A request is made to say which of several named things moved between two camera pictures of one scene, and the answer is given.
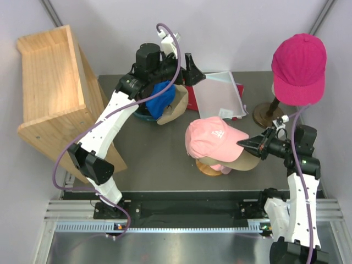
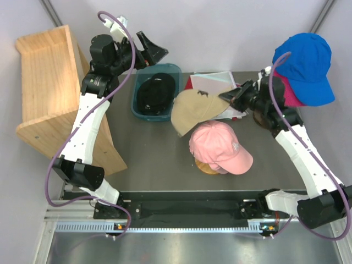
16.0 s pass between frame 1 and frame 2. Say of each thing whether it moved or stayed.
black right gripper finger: moved
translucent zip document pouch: stayed
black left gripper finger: moved
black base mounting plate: stayed
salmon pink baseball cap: moved
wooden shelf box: stayed
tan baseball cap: moved
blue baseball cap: moved
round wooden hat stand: stayed
